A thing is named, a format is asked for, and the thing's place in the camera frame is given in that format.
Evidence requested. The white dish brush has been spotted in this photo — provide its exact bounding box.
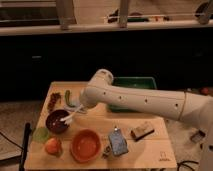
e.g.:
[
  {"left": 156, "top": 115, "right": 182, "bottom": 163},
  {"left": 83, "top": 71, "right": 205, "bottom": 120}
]
[{"left": 60, "top": 105, "right": 85, "bottom": 125}]

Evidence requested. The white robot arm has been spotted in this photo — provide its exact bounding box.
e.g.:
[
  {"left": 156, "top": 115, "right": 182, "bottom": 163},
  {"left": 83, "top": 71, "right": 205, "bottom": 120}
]
[{"left": 79, "top": 69, "right": 213, "bottom": 171}]

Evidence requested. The orange bowl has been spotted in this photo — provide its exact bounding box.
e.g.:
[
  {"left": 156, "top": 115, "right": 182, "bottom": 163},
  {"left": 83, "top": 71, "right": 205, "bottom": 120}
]
[{"left": 70, "top": 129, "right": 101, "bottom": 163}]

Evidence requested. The purple bowl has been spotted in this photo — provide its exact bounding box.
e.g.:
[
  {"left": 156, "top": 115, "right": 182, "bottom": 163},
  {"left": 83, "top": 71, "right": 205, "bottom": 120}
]
[{"left": 45, "top": 109, "right": 69, "bottom": 134}]

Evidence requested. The green plastic tray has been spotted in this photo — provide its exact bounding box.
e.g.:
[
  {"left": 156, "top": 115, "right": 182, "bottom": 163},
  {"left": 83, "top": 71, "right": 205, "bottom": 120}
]
[{"left": 107, "top": 77, "right": 157, "bottom": 113}]

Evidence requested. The green chili pepper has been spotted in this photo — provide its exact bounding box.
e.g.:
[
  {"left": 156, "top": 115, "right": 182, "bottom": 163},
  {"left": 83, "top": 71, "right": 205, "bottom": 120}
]
[{"left": 65, "top": 90, "right": 75, "bottom": 107}]

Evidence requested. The brown grape bunch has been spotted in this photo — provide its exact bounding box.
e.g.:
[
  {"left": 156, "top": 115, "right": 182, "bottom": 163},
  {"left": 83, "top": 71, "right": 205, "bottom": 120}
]
[{"left": 47, "top": 92, "right": 61, "bottom": 113}]

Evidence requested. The brown block with black strip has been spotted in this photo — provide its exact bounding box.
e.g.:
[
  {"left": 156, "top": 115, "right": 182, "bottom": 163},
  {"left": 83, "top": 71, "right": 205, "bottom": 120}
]
[{"left": 130, "top": 122, "right": 154, "bottom": 141}]

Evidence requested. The blue sponge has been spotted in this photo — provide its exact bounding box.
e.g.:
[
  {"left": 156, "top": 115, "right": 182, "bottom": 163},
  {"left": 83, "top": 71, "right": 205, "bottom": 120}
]
[{"left": 108, "top": 129, "right": 129, "bottom": 156}]

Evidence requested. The small metal clip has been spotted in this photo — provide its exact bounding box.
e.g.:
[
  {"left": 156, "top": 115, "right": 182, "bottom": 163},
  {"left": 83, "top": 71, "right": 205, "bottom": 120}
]
[{"left": 102, "top": 145, "right": 111, "bottom": 158}]

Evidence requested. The orange peach fruit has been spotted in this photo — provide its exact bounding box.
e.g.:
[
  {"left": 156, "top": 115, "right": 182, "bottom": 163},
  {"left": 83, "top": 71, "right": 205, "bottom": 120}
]
[{"left": 45, "top": 138, "right": 61, "bottom": 155}]

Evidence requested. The black stand pole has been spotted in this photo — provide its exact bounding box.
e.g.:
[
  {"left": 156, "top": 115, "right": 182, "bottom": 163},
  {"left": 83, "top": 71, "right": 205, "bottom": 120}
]
[{"left": 19, "top": 123, "right": 31, "bottom": 171}]

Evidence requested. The wooden rail frame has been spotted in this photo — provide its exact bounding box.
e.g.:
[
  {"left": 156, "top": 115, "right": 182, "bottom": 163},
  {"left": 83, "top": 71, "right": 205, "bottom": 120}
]
[{"left": 0, "top": 0, "right": 213, "bottom": 35}]

